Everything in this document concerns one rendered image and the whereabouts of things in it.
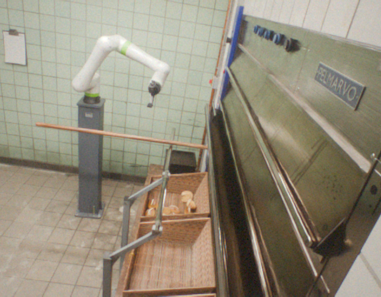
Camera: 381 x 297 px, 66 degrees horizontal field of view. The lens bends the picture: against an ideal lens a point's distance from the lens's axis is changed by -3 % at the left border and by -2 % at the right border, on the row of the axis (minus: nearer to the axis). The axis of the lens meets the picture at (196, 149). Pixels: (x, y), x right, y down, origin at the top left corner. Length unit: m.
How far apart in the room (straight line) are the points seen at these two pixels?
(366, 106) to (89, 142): 2.47
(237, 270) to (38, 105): 3.13
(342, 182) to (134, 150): 3.08
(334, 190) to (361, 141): 0.12
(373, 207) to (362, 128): 0.17
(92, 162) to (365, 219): 2.59
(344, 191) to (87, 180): 2.63
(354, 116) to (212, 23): 2.58
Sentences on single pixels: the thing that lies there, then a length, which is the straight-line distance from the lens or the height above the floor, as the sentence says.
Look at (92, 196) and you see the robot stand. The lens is 3.15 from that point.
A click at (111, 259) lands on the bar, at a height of 0.95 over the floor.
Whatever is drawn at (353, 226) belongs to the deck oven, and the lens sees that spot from 0.62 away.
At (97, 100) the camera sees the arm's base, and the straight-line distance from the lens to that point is 2.73.
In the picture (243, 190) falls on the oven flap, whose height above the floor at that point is 1.47.
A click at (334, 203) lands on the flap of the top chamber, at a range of 0.68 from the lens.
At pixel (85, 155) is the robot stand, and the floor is 0.70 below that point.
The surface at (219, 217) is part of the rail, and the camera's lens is 1.13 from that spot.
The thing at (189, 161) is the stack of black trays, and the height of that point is 0.80.
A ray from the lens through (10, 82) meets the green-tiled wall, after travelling 3.80.
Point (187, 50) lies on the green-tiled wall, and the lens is 3.18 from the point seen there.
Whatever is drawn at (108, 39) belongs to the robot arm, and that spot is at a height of 1.78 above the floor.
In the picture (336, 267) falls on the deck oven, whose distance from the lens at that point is 0.67.
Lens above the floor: 2.12
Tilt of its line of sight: 26 degrees down
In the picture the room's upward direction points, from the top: 11 degrees clockwise
